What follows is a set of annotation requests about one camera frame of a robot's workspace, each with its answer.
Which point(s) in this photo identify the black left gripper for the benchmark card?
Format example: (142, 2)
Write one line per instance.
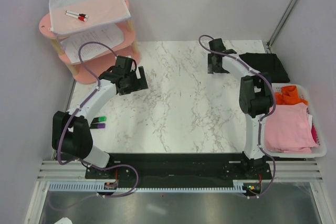
(139, 84)

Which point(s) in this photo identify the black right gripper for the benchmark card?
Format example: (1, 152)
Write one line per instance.
(211, 68)

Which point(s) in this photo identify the black printed t-shirt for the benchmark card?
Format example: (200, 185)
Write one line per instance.
(268, 63)

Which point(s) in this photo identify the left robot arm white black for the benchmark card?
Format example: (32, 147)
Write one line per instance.
(71, 135)

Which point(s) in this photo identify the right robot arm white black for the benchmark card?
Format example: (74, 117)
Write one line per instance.
(256, 101)

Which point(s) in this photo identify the pink three-tier wooden shelf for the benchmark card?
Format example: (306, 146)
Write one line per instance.
(96, 48)

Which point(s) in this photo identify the green cap marker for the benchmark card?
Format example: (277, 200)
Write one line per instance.
(99, 119)

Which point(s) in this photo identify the purple cap marker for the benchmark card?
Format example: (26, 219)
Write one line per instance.
(98, 126)

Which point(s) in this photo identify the white mesh zipper pouch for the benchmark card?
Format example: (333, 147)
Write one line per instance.
(100, 13)

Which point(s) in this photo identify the black cap whiteboard marker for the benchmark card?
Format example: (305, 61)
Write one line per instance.
(79, 14)

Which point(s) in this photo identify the orange t-shirt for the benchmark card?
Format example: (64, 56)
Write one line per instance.
(289, 95)

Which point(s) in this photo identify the red cap whiteboard marker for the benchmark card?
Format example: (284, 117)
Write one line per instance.
(83, 19)

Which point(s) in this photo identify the pink t-shirt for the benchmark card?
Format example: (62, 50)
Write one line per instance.
(288, 130)

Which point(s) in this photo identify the magenta garment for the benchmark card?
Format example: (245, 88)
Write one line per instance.
(314, 135)

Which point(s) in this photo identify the white plastic laundry basket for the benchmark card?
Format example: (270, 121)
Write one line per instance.
(319, 151)

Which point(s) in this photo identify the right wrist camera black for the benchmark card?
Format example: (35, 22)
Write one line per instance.
(217, 45)

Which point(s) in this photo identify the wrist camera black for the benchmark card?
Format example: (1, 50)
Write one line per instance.
(217, 45)
(125, 63)

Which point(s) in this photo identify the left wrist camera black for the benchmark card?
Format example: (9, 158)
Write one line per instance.
(125, 63)

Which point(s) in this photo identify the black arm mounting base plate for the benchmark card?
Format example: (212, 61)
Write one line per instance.
(179, 170)

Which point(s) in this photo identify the aluminium rail frame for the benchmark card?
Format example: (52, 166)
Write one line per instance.
(286, 172)

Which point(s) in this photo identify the white slotted cable duct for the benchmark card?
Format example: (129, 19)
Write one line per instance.
(104, 187)

